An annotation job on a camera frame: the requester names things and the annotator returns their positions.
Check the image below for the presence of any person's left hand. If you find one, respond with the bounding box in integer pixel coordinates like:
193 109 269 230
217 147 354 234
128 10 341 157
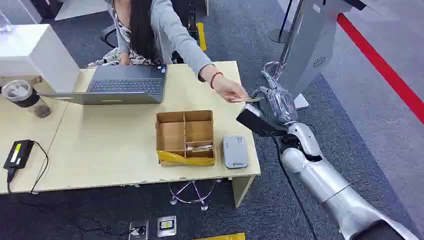
211 74 250 103

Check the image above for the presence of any grey card reader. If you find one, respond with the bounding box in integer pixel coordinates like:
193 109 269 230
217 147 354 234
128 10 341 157
221 135 250 170

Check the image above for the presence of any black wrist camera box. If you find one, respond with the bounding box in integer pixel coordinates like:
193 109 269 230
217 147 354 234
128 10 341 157
236 103 290 138

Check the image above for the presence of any thin card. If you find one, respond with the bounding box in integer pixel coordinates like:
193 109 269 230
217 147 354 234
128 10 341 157
230 96 263 104

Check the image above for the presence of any clear cup with lid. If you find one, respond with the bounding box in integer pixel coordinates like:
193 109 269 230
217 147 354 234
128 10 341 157
1 79 53 119

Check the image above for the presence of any person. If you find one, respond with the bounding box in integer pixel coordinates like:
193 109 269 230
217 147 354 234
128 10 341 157
84 0 250 103

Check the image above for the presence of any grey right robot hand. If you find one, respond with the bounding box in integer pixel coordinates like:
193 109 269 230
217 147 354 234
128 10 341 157
250 70 299 128

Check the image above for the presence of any stack of cards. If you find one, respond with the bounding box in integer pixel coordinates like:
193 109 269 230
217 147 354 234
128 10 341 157
185 142 214 154

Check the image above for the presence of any grey laptop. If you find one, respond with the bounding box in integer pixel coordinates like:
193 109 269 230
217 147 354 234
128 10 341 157
37 63 168 106

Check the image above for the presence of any black power adapter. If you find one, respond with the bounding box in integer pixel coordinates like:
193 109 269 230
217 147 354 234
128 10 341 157
2 139 35 171

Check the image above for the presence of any pale wooden desk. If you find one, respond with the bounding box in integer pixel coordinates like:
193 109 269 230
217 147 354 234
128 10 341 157
0 60 262 209

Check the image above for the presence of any white box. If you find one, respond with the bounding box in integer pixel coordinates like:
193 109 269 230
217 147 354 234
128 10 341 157
0 23 82 94

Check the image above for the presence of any yellow bag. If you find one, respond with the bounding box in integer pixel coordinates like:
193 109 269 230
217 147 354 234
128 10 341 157
193 232 247 240

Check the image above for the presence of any chrome stool base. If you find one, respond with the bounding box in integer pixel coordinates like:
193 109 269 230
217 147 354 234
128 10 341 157
168 178 223 212

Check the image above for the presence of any round stanchion base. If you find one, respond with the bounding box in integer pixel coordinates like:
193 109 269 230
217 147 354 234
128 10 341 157
267 0 296 45

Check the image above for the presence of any red bead bracelet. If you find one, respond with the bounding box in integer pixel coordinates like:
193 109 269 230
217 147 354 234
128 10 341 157
209 71 224 90

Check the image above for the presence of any silver floor socket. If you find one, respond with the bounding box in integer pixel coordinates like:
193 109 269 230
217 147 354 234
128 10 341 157
128 219 150 240
156 215 177 238

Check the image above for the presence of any black adapter cable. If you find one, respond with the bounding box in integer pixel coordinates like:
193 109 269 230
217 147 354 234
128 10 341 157
5 140 50 196

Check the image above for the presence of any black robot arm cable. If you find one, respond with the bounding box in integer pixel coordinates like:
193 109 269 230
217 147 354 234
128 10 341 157
270 135 320 240

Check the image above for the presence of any wooden divided card box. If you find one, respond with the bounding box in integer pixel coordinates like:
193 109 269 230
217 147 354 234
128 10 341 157
155 109 217 168

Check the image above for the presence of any grey kiosk stand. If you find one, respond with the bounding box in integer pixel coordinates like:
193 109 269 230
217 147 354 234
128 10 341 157
263 0 367 111

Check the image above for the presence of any red floor tape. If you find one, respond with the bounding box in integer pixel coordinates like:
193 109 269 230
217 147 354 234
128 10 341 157
336 12 424 125

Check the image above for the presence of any yellow post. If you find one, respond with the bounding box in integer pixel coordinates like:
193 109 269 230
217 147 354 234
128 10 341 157
196 21 208 53

